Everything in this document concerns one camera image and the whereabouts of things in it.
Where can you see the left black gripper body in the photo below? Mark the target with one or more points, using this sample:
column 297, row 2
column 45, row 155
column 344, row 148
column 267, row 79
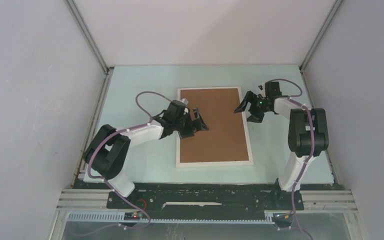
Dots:
column 185, row 120

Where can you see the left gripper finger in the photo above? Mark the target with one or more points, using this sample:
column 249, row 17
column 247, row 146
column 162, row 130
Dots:
column 186, row 131
column 198, row 123

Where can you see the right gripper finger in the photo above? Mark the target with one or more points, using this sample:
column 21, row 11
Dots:
column 249, row 96
column 257, row 113

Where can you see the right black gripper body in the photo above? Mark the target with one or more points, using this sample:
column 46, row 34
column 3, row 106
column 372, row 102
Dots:
column 261, row 101

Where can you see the brown backing board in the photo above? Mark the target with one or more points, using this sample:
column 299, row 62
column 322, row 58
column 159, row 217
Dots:
column 218, row 126

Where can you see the white picture frame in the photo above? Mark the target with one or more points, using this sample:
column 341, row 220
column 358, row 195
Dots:
column 178, row 162

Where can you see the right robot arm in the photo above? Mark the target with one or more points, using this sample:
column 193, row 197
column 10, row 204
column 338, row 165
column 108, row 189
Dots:
column 308, row 134

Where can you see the left corner aluminium profile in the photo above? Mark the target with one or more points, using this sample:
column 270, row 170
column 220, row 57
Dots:
column 82, row 25

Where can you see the corner aluminium profile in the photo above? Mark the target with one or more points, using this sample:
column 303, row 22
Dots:
column 82, row 25
column 321, row 33

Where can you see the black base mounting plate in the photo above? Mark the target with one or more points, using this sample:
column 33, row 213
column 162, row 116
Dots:
column 163, row 201

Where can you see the right corner aluminium profile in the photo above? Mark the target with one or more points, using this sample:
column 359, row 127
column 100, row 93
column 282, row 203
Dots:
column 321, row 33

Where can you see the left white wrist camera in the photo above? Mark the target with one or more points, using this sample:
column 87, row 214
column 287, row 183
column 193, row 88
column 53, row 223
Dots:
column 184, row 101

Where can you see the white toothed cable duct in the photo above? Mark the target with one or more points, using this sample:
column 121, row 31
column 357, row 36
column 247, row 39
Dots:
column 119, row 217

